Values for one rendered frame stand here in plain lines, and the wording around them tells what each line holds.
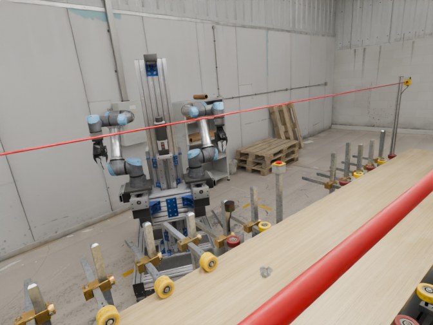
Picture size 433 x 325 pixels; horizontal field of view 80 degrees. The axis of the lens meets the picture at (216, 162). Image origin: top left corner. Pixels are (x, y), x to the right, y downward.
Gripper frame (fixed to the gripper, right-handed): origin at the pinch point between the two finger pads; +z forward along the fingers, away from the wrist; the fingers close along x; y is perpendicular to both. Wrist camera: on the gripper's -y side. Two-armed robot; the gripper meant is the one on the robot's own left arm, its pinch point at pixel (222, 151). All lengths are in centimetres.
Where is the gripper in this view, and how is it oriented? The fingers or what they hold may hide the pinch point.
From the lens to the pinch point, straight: 193.2
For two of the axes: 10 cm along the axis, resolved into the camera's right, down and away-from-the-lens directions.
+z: 0.8, 9.5, 3.0
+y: -2.4, -2.7, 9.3
